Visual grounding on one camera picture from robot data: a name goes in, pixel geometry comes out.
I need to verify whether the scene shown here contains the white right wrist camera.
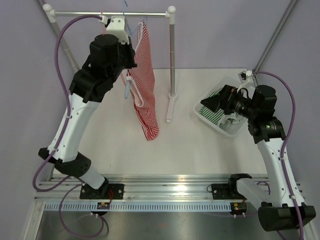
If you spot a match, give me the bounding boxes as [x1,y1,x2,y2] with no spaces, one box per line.
[238,70,258,89]

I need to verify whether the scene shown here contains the white plastic basket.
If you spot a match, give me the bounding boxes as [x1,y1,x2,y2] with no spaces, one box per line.
[193,76,257,138]

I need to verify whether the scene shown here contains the blue wire hanger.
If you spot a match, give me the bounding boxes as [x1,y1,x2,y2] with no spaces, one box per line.
[121,0,141,99]

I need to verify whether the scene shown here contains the red white striped tank top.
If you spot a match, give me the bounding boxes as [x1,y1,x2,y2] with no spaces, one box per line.
[126,21,160,141]

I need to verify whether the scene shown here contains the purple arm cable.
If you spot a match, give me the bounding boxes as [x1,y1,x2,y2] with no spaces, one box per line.
[33,15,111,238]
[252,71,307,240]

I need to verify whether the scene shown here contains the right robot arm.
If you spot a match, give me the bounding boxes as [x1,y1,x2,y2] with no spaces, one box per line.
[200,85,316,232]

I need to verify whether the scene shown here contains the aluminium frame post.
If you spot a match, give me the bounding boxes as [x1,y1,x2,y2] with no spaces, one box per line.
[253,0,300,71]

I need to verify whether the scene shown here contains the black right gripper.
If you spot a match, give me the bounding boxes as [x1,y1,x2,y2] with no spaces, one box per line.
[201,85,258,120]

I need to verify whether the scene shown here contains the white slotted cable duct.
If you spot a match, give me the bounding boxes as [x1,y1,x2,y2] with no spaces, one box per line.
[44,201,231,212]

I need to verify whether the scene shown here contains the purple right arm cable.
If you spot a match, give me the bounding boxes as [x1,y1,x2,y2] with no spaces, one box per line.
[252,71,307,240]

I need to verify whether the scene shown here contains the aluminium mounting rail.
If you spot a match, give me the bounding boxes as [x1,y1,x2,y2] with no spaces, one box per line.
[34,174,230,202]

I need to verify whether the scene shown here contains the pink wire hanger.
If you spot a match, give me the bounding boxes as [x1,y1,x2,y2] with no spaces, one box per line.
[99,11,108,34]

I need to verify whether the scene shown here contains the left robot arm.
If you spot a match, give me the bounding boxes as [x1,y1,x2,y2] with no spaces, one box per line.
[38,34,137,199]

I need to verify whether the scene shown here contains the white garment rack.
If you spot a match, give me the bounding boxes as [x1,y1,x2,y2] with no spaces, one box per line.
[40,3,178,123]

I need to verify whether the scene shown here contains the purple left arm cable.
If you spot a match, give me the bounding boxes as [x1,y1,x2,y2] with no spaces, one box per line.
[33,15,111,238]

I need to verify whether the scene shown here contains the green white striped tank top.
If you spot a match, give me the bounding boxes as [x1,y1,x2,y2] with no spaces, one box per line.
[198,89,245,132]

